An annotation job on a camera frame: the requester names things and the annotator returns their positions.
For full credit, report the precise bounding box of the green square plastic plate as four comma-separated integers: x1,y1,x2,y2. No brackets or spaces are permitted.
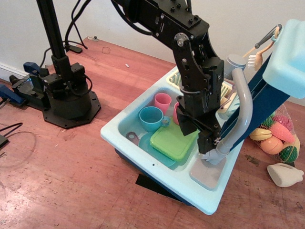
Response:
150,123,199,162

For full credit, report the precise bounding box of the net bag of toy fruit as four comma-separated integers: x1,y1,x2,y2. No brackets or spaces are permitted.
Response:
249,105,300,164

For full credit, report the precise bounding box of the teal plastic plate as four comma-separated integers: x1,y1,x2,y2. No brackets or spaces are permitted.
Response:
138,133,191,169

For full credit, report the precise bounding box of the black vertical pole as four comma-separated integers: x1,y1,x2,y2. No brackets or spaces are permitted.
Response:
36,0,72,81

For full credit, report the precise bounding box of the orange toy brush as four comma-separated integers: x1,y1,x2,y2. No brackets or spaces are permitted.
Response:
246,42,274,71

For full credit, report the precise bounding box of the yellow dish rack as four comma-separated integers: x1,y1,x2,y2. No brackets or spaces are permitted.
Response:
166,70,237,106

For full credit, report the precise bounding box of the teal plastic mug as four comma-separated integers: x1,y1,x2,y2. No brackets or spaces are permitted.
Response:
139,106,171,132

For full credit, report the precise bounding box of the grey faucet base plate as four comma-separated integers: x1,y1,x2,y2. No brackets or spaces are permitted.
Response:
190,157,226,190

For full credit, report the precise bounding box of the blue table clamp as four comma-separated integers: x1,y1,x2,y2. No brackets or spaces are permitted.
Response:
0,84,26,106
23,62,40,75

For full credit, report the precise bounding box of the light blue top shelf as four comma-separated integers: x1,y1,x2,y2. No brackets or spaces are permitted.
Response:
263,19,305,99

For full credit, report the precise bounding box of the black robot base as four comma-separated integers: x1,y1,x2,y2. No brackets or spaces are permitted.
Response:
10,63,101,129

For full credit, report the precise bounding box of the light blue toy sink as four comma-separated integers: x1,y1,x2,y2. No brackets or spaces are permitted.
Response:
101,68,241,215

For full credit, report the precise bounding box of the dark blue sink backboard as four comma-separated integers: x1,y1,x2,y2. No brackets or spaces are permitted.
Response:
208,57,289,164

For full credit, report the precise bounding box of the grey toy pan handle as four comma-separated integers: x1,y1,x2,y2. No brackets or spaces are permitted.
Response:
126,132,140,146

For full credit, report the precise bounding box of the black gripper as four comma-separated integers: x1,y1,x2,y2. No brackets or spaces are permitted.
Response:
176,92,221,154

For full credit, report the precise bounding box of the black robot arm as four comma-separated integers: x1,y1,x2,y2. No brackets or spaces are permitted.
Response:
113,0,224,154

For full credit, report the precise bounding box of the beige toy bottle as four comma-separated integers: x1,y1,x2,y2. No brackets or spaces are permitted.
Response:
267,163,304,187

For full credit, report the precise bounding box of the pink plastic cup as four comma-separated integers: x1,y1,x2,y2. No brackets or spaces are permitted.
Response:
154,93,172,115
172,102,179,125

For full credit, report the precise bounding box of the black cable on table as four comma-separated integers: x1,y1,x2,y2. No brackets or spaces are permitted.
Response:
0,122,24,137

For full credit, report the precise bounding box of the grey toy faucet lever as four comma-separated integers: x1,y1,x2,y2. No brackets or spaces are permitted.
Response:
201,68,253,166

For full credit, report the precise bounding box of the grey toy utensil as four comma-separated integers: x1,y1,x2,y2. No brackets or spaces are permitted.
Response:
254,24,282,49

